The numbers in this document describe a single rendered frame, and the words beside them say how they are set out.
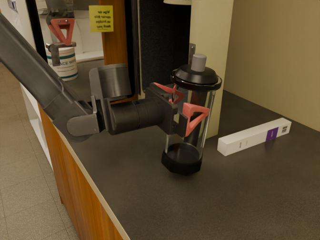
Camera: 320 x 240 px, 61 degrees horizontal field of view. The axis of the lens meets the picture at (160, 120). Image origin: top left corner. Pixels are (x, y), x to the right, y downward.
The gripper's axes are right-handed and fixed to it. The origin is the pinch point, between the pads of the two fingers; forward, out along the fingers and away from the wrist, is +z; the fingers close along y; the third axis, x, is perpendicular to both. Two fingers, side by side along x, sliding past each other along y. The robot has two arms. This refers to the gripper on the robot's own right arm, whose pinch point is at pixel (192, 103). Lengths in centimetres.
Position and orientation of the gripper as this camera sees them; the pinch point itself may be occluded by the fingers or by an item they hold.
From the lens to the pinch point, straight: 60.1
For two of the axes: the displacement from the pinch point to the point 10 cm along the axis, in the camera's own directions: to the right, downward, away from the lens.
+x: -0.8, 8.8, 4.7
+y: -5.3, -4.4, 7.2
